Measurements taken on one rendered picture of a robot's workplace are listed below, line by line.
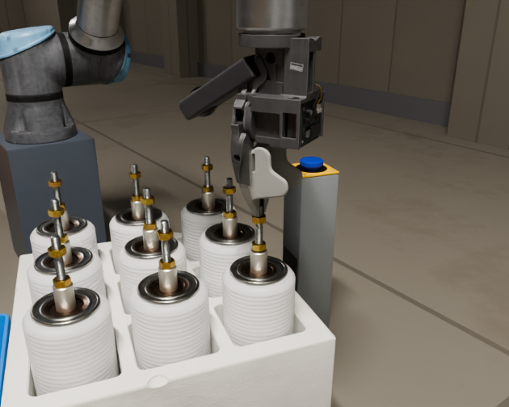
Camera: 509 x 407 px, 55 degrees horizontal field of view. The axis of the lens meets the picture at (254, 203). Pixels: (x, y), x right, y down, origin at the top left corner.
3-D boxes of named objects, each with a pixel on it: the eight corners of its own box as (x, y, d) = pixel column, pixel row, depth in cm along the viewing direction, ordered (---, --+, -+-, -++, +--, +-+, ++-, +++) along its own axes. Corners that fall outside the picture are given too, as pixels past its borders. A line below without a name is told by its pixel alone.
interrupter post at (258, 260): (248, 276, 63) (248, 253, 62) (250, 267, 66) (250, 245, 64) (267, 278, 63) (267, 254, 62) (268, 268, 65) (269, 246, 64)
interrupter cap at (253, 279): (225, 285, 61) (224, 280, 61) (235, 257, 68) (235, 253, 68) (285, 290, 60) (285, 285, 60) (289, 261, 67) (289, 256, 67)
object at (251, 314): (218, 402, 67) (214, 287, 60) (231, 356, 76) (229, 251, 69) (289, 409, 66) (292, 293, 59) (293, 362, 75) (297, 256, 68)
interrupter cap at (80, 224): (41, 244, 72) (40, 239, 72) (32, 225, 78) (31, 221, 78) (93, 232, 76) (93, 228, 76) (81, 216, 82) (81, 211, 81)
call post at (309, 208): (279, 316, 98) (283, 165, 86) (312, 308, 100) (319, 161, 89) (296, 337, 92) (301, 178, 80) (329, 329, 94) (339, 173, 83)
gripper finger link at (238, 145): (241, 188, 55) (242, 109, 52) (230, 186, 56) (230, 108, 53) (262, 178, 59) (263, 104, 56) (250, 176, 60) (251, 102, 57)
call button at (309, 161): (295, 168, 86) (296, 157, 85) (316, 165, 87) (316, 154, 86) (305, 175, 82) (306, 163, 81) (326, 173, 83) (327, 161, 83)
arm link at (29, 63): (0, 90, 110) (-12, 25, 105) (63, 86, 116) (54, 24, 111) (8, 98, 100) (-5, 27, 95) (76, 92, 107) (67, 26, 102)
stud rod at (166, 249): (173, 278, 60) (170, 220, 57) (166, 280, 59) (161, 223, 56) (170, 274, 60) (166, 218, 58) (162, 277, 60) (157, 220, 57)
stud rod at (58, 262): (59, 299, 55) (48, 238, 53) (60, 295, 56) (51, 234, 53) (68, 298, 55) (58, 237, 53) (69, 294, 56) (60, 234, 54)
